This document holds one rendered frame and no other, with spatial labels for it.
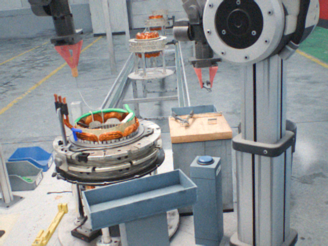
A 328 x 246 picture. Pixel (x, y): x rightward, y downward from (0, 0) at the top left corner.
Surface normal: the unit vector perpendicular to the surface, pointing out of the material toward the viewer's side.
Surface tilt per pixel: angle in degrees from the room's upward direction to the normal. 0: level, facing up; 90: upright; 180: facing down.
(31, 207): 0
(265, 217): 90
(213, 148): 90
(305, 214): 0
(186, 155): 90
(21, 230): 0
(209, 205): 90
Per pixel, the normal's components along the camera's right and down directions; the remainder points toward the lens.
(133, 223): 0.34, 0.28
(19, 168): -0.03, 0.27
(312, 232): -0.08, -0.94
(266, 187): -0.61, 0.30
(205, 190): -0.35, 0.33
